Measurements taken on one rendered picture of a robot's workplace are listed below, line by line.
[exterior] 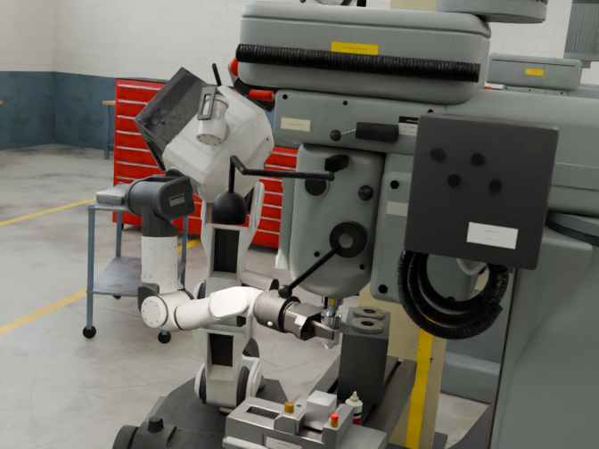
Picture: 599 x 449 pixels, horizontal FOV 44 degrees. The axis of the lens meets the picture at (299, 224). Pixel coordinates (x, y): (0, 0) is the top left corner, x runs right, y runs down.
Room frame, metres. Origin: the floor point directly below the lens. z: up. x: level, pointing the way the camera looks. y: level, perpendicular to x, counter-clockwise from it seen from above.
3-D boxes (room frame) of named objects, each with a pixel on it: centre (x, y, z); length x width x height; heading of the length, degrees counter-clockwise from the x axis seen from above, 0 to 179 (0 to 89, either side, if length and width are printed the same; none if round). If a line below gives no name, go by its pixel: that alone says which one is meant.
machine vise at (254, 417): (1.51, -0.05, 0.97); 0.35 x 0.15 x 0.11; 70
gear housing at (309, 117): (1.49, -0.12, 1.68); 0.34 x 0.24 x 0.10; 72
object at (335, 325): (1.51, -0.09, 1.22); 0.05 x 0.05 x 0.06
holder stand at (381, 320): (1.89, -0.21, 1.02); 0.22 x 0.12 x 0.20; 173
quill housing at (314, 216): (1.50, -0.09, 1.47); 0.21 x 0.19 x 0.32; 162
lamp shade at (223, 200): (1.49, 0.15, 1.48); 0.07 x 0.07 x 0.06
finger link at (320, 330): (1.48, -0.07, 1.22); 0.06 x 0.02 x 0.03; 54
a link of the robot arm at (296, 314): (1.56, -0.01, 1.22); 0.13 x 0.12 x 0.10; 144
